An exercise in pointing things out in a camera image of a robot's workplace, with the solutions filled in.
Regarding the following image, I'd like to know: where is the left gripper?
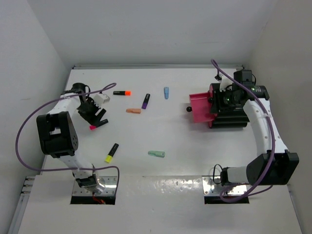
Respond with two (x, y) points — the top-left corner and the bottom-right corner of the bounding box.
(76, 97), (105, 126)

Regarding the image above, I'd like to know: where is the black pink drawer organizer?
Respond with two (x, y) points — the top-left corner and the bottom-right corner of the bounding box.
(186, 83), (249, 129)

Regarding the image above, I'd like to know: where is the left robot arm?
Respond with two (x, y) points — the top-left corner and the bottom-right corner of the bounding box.
(36, 83), (108, 192)

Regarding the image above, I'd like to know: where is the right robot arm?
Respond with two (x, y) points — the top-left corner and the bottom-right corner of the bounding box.
(208, 70), (299, 186)

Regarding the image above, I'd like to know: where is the orange black highlighter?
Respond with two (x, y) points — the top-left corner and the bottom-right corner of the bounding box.
(113, 91), (131, 96)

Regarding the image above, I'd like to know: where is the orange correction tape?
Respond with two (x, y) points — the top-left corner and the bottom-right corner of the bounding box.
(126, 108), (141, 114)

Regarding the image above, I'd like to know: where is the yellow black highlighter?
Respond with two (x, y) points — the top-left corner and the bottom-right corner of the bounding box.
(105, 143), (119, 163)

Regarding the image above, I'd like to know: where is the purple black highlighter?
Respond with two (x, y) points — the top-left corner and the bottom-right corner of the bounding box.
(141, 94), (150, 109)

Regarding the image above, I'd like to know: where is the green correction tape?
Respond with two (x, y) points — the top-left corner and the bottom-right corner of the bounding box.
(148, 151), (165, 158)

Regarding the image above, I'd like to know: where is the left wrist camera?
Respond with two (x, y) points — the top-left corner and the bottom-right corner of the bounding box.
(93, 93), (110, 106)

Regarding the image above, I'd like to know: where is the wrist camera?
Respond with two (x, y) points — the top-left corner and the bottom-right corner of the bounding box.
(215, 74), (233, 92)
(93, 93), (110, 106)

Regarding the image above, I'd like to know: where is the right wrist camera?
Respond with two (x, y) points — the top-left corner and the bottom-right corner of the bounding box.
(215, 74), (233, 92)

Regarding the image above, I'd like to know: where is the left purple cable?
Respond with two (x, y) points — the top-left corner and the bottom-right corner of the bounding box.
(15, 82), (120, 193)

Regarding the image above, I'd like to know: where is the purple cable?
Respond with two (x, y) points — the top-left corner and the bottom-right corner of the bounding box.
(15, 82), (120, 193)
(211, 58), (278, 203)

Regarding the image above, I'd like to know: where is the left base plate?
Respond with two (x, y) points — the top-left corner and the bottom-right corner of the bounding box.
(72, 176), (117, 196)

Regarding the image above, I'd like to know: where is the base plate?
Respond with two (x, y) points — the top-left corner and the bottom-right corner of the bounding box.
(202, 176), (248, 196)
(72, 176), (117, 196)

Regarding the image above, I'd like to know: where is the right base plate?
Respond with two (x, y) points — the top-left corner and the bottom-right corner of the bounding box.
(202, 176), (248, 196)

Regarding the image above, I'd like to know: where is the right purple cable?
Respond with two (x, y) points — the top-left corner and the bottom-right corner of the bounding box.
(211, 58), (278, 203)

